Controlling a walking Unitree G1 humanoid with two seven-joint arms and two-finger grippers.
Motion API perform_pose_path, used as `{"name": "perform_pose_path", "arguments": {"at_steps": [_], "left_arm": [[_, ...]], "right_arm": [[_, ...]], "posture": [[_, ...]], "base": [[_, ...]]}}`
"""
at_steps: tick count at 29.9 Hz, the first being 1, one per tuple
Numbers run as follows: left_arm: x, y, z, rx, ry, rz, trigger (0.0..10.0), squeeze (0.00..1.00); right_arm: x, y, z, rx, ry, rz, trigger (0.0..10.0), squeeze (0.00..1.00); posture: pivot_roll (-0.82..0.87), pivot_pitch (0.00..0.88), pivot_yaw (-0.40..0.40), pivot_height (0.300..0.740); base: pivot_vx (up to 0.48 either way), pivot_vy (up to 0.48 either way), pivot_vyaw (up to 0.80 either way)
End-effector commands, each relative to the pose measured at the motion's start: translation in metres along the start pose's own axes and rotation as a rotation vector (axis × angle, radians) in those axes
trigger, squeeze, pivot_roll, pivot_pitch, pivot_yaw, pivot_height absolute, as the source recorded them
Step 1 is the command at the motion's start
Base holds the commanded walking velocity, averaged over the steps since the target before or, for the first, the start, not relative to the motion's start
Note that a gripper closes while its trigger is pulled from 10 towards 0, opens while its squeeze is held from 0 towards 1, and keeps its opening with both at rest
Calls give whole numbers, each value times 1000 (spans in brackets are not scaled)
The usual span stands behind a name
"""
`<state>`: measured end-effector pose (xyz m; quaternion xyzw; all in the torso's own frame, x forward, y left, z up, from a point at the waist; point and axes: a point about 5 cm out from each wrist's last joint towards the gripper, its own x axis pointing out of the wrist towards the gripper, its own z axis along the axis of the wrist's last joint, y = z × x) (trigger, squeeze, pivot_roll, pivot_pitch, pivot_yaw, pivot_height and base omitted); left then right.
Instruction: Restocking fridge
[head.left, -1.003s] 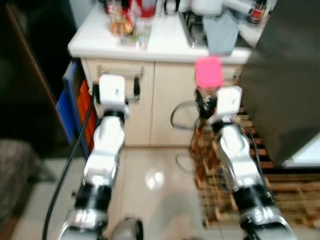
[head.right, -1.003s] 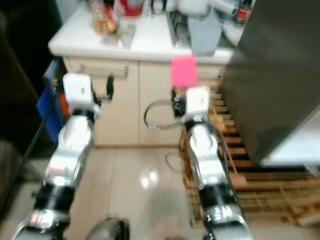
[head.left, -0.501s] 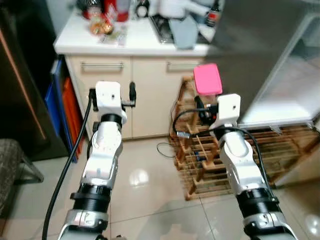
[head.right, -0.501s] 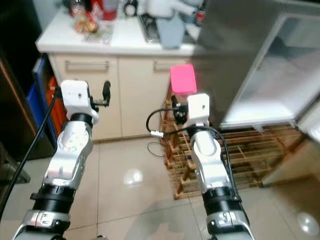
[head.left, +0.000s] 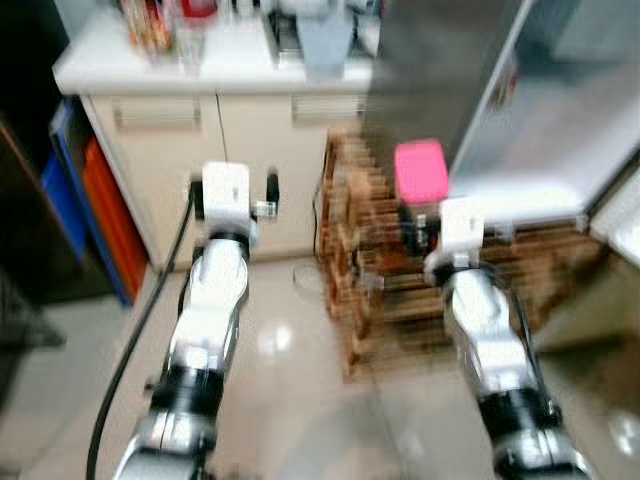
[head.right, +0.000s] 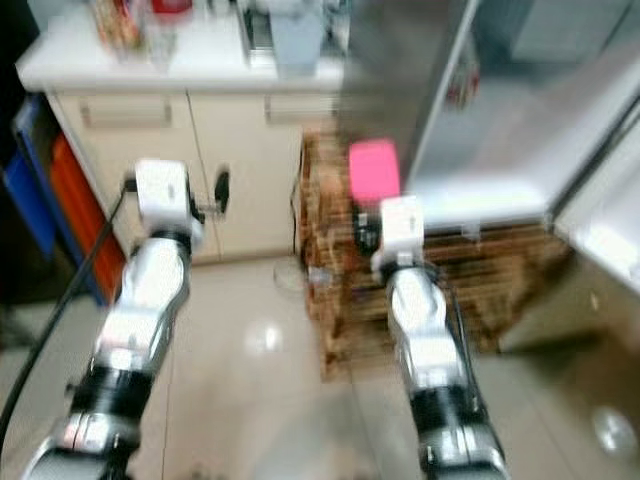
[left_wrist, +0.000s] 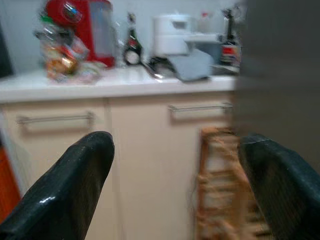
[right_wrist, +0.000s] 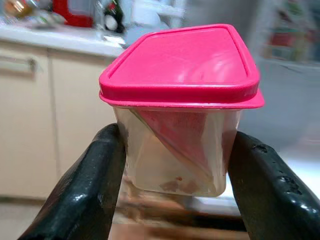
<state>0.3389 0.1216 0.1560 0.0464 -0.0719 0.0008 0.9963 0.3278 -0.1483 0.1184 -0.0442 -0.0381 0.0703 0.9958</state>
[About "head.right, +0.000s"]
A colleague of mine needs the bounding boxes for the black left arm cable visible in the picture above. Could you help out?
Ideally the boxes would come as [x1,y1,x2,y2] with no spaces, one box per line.
[0,178,137,453]

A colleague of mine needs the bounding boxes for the pink box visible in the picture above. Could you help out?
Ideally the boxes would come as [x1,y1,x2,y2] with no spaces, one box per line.
[348,140,403,207]

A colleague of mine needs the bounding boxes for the jar with red lid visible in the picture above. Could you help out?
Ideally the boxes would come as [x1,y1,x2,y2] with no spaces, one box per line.
[150,0,197,63]

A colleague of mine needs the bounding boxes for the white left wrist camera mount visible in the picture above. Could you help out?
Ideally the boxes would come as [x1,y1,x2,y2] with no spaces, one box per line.
[135,160,191,237]

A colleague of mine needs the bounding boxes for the grey blue container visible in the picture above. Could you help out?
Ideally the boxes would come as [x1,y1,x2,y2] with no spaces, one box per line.
[265,5,328,77]

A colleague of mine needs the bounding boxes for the wooden pallet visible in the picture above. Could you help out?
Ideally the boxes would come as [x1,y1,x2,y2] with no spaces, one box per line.
[300,130,577,383]

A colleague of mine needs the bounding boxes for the blue flat board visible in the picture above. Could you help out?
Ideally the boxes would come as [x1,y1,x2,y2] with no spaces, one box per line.
[5,95,103,303]

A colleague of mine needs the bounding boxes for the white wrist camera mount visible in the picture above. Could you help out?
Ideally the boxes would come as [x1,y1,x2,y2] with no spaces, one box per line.
[135,160,191,237]
[370,195,427,278]

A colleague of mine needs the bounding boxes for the dark furniture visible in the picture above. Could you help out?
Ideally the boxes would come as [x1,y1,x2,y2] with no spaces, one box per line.
[0,0,63,313]

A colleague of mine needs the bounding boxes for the grey steel fridge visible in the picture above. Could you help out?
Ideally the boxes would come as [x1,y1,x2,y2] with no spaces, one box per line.
[335,0,640,233]

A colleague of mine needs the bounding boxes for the beige cabinet with white top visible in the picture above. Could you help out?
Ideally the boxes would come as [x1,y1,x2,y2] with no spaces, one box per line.
[15,18,353,269]

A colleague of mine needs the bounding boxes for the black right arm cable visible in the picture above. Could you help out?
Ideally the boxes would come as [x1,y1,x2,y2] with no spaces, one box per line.
[448,288,477,393]

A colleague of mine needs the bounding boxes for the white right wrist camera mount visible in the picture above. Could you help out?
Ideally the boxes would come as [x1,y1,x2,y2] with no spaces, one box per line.
[370,195,427,278]

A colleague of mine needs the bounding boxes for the orange flat board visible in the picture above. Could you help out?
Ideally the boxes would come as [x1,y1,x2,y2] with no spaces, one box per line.
[50,133,128,298]

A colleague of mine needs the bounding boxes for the brown jar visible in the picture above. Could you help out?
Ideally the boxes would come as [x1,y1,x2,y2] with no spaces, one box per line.
[90,0,148,53]

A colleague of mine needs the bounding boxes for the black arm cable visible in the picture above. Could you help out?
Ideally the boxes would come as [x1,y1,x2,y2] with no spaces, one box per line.
[0,178,137,453]
[448,288,477,393]

